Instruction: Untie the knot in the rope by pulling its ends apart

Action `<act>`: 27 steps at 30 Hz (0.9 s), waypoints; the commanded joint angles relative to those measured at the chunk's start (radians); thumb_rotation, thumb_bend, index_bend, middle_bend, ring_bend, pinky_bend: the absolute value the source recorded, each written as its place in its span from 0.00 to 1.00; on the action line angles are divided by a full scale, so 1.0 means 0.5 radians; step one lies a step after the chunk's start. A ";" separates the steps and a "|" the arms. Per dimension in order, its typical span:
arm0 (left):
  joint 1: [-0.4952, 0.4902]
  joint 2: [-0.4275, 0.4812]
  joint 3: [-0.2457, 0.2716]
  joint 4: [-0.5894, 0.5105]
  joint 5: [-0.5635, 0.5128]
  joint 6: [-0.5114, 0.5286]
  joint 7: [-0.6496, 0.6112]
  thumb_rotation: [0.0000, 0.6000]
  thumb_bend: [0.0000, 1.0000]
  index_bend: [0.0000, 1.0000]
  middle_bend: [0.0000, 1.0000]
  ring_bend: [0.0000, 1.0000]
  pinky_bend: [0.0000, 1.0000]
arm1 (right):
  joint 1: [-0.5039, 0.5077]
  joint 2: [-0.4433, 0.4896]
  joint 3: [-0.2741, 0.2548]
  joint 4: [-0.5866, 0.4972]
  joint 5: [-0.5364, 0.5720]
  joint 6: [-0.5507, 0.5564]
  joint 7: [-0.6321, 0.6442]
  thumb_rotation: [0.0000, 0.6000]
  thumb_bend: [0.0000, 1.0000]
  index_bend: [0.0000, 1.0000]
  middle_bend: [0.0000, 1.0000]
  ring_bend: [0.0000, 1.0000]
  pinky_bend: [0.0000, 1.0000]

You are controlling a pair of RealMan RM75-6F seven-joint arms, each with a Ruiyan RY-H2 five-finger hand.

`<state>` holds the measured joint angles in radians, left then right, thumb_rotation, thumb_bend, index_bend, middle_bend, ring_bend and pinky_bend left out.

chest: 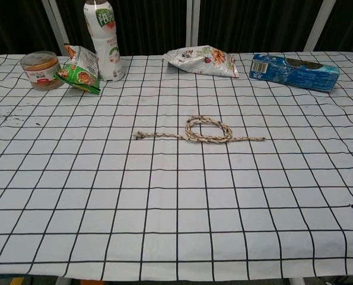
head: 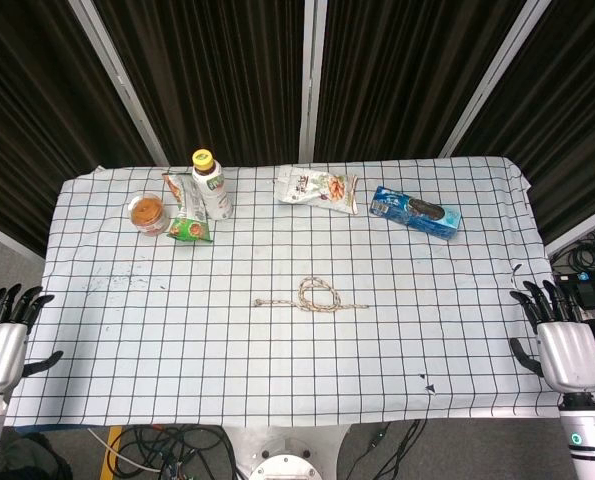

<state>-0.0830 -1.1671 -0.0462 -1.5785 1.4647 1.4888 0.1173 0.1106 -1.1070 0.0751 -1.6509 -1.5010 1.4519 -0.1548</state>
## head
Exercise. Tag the green snack bag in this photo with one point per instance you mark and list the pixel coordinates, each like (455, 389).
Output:
(189, 227)

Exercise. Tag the yellow floor tape strip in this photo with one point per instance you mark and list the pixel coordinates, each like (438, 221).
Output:
(113, 450)

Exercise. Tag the black fabric bag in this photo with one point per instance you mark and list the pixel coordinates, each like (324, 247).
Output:
(32, 460)

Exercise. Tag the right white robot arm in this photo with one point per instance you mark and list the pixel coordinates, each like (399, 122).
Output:
(589, 440)

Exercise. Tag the white black-checked tablecloth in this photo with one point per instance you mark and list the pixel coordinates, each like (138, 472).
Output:
(277, 375)

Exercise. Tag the blue cookie box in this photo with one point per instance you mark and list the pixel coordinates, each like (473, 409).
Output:
(407, 210)

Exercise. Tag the black curtain panel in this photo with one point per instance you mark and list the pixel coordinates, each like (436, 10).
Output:
(217, 75)
(402, 75)
(27, 125)
(577, 125)

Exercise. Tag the grey partition base rail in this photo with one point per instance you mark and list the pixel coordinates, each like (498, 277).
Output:
(582, 230)
(7, 237)

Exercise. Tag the white snack bag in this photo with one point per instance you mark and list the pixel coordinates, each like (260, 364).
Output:
(322, 190)

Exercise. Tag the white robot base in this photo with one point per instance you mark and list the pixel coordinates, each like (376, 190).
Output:
(282, 465)

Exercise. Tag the grey partition post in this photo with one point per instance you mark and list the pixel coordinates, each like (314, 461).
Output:
(487, 80)
(122, 85)
(309, 100)

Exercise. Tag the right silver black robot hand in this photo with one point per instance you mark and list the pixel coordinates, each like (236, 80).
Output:
(569, 355)

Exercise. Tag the black electronics box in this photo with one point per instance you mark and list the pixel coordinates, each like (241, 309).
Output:
(589, 292)

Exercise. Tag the white yellow-capped drink bottle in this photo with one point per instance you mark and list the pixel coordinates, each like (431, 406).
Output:
(212, 190)

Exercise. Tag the clear plastic snack jar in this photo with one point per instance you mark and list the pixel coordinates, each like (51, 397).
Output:
(147, 212)

